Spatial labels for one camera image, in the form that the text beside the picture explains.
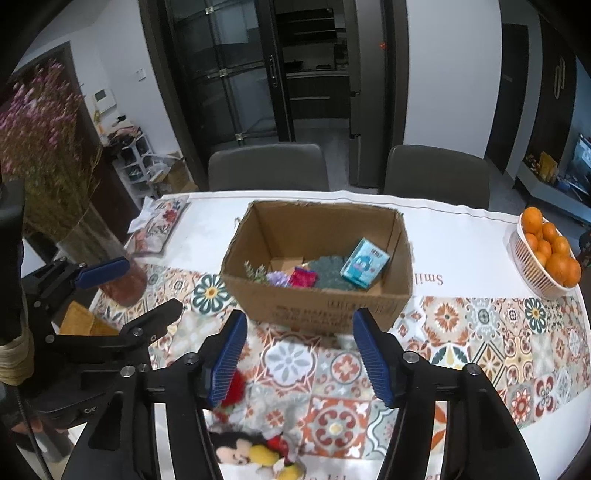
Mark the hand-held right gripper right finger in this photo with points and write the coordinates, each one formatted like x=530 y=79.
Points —
x=374 y=360

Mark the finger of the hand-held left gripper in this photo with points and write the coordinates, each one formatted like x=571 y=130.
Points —
x=152 y=323
x=104 y=272

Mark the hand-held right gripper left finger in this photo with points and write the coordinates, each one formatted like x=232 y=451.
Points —
x=226 y=360

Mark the brown cardboard box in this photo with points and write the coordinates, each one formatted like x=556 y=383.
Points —
x=300 y=310

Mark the purple spiky ball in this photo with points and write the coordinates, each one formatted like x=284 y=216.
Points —
x=278 y=278

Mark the dark green knitted cloth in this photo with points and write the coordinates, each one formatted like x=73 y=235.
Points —
x=328 y=274

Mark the blue tissue pack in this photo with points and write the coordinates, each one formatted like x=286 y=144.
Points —
x=364 y=263

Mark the red pink soft item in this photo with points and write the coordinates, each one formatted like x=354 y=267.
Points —
x=303 y=278

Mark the glass vase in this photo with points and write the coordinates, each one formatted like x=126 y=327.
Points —
x=92 y=235

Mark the yellow woven box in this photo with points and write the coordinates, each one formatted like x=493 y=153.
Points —
x=78 y=318

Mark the white crumpled paper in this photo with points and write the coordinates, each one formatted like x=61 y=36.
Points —
x=143 y=214

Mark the floral fabric pouch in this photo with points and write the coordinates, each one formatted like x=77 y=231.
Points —
x=161 y=226

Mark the black mouse plush toy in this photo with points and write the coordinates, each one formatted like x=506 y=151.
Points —
x=240 y=454

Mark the white shoe rack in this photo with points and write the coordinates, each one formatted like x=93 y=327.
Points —
x=131 y=166

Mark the dried pink flower bunch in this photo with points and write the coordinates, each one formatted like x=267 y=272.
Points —
x=51 y=138

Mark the white patterned tablecloth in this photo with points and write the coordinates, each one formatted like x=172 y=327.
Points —
x=461 y=240

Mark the white plastic fruit basket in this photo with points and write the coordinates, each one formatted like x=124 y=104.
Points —
x=531 y=267

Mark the grey dining chair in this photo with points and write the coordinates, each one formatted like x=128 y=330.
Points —
x=268 y=166
x=436 y=173

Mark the pile of oranges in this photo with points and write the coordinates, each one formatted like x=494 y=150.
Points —
x=558 y=265

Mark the dark glass sliding door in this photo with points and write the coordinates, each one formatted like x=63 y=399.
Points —
x=221 y=69

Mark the grey television stand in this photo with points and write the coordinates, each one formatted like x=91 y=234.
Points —
x=545 y=187

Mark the grey refrigerator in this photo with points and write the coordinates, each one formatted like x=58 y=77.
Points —
x=369 y=92

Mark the television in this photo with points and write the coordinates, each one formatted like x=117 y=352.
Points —
x=582 y=159

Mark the dark wooden door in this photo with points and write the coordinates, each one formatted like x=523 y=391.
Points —
x=508 y=92

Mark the dark wooden cabinet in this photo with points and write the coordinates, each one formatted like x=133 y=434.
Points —
x=556 y=92

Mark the white wall intercom panel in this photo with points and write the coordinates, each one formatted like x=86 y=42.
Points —
x=104 y=99

